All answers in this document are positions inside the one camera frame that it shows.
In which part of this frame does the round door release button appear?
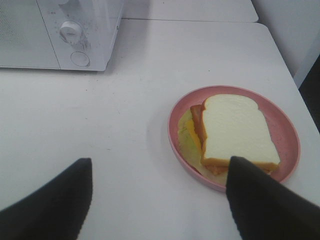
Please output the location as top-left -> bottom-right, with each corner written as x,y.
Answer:
70,51 -> 90,67

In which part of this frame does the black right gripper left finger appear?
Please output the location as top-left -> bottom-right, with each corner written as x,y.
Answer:
0,158 -> 93,240

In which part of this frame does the white bread sandwich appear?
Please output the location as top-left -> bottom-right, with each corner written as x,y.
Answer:
178,94 -> 281,178

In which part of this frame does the pink round plate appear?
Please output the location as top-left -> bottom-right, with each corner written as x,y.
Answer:
167,85 -> 301,192

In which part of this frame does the white microwave door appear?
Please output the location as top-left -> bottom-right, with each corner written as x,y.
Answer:
0,0 -> 60,69

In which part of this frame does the white microwave oven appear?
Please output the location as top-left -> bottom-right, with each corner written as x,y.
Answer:
0,0 -> 124,71

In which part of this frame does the lower white microwave knob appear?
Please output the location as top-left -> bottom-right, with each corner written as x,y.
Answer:
59,21 -> 83,46

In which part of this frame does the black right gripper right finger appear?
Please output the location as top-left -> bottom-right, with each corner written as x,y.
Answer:
226,156 -> 320,240

